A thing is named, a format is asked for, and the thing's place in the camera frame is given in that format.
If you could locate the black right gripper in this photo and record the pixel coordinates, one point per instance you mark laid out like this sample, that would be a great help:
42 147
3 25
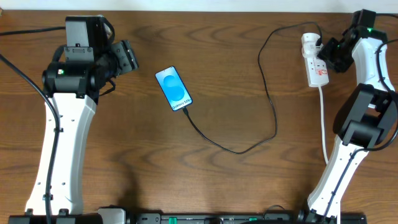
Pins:
337 66

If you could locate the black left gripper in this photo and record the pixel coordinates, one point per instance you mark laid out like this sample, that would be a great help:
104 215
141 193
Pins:
125 56

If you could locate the blue Galaxy smartphone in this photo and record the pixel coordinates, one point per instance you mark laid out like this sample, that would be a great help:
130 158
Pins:
173 88

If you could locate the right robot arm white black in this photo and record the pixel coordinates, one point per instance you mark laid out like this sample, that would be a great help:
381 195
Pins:
363 122

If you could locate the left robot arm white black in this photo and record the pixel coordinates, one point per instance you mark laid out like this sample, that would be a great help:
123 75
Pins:
73 82

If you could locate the white power strip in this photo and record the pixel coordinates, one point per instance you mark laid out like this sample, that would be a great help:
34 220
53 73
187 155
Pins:
316 69

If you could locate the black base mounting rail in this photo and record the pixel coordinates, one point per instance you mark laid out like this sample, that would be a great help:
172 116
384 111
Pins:
272 216

